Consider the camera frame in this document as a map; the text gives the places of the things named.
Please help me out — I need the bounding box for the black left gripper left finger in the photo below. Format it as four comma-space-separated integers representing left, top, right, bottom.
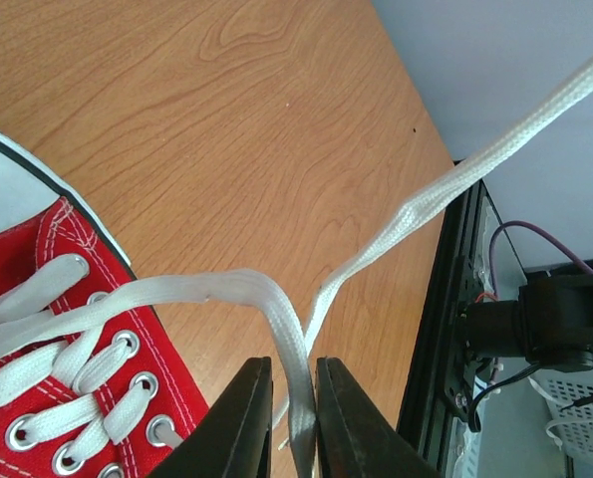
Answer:
149, 357, 273, 478

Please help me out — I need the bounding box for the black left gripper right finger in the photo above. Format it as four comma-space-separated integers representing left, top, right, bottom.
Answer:
316, 358, 440, 477

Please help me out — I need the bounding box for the white shoelace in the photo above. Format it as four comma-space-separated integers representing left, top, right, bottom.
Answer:
0, 40, 593, 478

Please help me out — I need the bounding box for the black aluminium cage frame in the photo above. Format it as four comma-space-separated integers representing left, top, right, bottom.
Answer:
397, 181, 487, 477

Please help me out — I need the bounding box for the red canvas sneaker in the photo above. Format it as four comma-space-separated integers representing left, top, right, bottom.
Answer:
0, 133, 208, 477

